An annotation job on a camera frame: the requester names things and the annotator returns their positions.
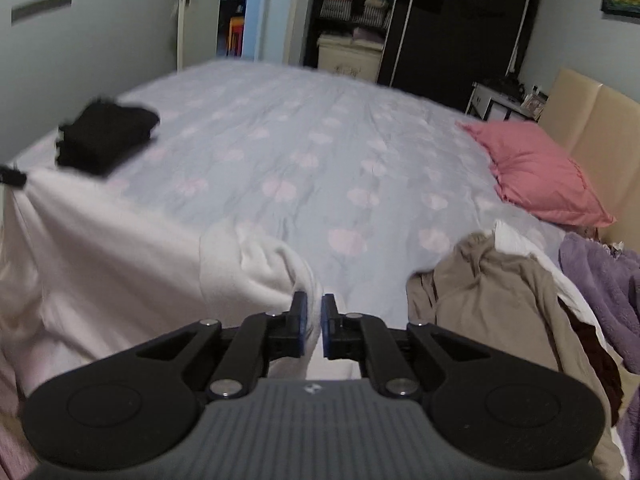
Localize polka dot blanket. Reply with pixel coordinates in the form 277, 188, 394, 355
10, 57, 571, 381

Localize white door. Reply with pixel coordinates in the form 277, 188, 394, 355
175, 0, 228, 73

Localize beige padded headboard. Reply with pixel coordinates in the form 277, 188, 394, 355
537, 66, 640, 253

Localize cream storage box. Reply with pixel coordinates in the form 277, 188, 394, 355
317, 34, 385, 83

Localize purple fleece cloth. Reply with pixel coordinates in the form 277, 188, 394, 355
559, 232, 640, 480

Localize checked storage basket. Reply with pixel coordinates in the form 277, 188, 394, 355
320, 0, 353, 21
362, 0, 393, 28

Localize black folded clothes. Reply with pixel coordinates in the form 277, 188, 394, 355
56, 96, 161, 177

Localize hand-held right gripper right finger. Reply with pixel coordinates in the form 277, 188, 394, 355
321, 294, 501, 401

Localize white garment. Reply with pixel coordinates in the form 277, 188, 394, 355
0, 167, 323, 411

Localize pink pillow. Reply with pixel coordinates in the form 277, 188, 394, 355
457, 120, 616, 228

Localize dark wardrobe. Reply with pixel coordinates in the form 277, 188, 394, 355
302, 0, 546, 98

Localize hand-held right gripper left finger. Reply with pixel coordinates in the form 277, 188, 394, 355
122, 292, 307, 402

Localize photo frame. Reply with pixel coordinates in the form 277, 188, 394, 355
522, 91, 548, 116

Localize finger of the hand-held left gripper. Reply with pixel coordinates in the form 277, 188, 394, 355
0, 164, 27, 190

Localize grey wall plate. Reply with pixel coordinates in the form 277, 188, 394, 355
11, 0, 73, 25

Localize beige garment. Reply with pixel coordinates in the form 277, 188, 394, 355
406, 232, 626, 480

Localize dark red cloth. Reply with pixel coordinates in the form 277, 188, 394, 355
557, 297, 626, 411

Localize white nightstand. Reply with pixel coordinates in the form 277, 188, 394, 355
465, 80, 538, 122

